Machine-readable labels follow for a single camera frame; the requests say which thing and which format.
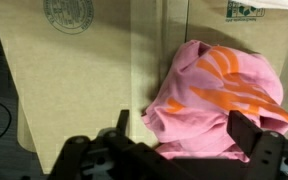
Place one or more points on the brown cardboard box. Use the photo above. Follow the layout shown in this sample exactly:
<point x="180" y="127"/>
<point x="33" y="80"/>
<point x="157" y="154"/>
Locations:
<point x="77" y="83"/>

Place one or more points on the pink cloth with orange print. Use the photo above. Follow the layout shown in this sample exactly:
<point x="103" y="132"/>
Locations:
<point x="210" y="110"/>

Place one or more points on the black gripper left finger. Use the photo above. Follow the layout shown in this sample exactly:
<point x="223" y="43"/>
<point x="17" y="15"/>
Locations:
<point x="122" y="120"/>

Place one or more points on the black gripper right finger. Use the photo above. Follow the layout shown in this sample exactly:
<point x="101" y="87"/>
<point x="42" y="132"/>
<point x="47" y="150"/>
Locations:
<point x="244" y="131"/>

